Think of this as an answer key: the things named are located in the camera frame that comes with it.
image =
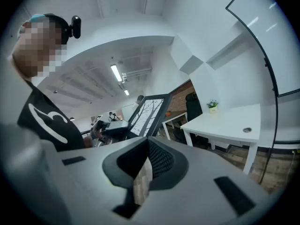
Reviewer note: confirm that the person's left forearm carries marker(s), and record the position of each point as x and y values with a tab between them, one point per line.
87	141

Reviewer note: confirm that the grey table with white edge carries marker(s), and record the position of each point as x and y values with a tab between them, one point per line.
174	116

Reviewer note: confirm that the black metal screen stand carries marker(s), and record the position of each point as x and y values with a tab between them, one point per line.
276	116

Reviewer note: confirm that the teal hair clip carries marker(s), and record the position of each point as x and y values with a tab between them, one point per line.
37	17

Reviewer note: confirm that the small ceiling light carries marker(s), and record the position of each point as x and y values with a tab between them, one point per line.
126	92

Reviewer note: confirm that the black framed tree picture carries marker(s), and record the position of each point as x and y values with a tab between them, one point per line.
147	116

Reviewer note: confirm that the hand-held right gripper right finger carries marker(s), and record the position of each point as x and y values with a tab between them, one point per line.
164	163

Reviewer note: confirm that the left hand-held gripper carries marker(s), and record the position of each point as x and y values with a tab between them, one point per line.
116	126

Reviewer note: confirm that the black head-worn camera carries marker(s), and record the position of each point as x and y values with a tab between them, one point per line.
76	28

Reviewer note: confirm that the white projection screen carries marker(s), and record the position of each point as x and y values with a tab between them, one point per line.
269	43

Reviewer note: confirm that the white square table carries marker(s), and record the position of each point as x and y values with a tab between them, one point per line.
222	130

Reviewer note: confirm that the person's head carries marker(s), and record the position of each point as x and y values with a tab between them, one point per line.
35	50

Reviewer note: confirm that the small potted flower plant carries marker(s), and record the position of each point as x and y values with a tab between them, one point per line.
212	110

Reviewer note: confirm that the person's black t-shirt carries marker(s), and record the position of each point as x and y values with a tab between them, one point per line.
70	130

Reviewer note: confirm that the black office chair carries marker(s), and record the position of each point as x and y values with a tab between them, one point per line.
193	107

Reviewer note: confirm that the long ceiling light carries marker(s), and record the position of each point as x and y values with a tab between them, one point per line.
116	72

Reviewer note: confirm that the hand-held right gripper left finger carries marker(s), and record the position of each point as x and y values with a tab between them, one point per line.
126	165

